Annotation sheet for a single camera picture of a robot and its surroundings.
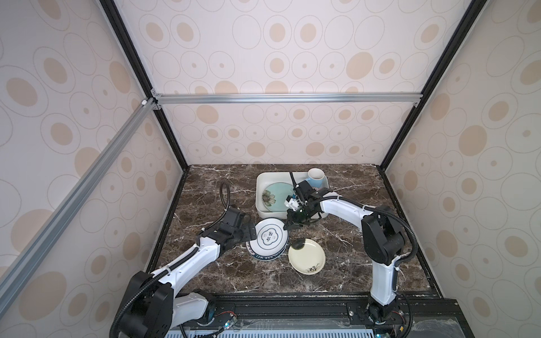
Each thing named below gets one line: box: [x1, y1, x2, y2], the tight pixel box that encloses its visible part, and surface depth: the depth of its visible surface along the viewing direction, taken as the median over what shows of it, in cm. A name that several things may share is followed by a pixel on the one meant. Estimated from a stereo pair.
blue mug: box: [305, 167, 325, 191], surface depth 107 cm
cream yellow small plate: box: [287, 238, 327, 276], surface depth 88 cm
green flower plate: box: [262, 182, 294, 212], surface depth 108 cm
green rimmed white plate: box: [245, 233, 289, 262], surface depth 88 cm
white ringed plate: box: [245, 217, 289, 261], surface depth 89 cm
